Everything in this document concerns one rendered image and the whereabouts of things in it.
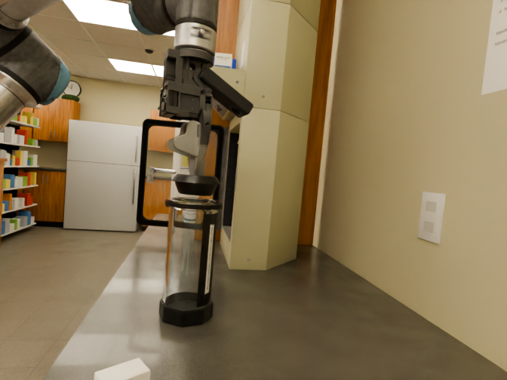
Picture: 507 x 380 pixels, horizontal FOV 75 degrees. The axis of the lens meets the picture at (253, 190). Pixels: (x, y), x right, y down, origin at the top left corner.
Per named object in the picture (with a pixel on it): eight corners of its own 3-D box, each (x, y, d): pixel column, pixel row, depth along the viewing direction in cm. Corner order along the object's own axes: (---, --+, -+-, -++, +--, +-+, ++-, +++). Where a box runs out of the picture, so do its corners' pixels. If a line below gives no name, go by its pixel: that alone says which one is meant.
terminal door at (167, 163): (216, 231, 125) (225, 125, 122) (135, 225, 124) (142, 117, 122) (216, 231, 126) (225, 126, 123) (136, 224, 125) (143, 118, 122)
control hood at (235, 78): (229, 121, 124) (231, 94, 123) (243, 105, 92) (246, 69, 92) (198, 117, 122) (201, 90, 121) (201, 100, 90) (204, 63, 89)
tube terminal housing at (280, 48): (281, 246, 132) (299, 50, 127) (311, 271, 100) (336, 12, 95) (219, 243, 127) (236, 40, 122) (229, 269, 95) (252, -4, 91)
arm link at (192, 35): (209, 43, 65) (223, 29, 58) (207, 66, 65) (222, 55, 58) (170, 33, 62) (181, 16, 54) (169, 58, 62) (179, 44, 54)
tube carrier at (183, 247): (222, 317, 61) (231, 204, 60) (163, 325, 57) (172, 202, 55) (204, 295, 71) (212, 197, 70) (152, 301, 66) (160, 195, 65)
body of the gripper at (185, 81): (158, 120, 62) (162, 55, 61) (201, 127, 66) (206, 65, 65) (166, 115, 55) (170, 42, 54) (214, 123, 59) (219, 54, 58)
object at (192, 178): (226, 197, 60) (229, 161, 60) (176, 195, 56) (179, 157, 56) (210, 193, 68) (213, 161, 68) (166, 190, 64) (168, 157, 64)
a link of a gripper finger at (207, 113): (193, 146, 61) (195, 101, 61) (202, 148, 61) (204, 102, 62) (201, 142, 56) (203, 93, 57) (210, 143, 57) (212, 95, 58)
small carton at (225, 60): (230, 79, 103) (232, 59, 102) (230, 75, 98) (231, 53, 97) (214, 78, 102) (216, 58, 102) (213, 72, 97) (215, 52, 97)
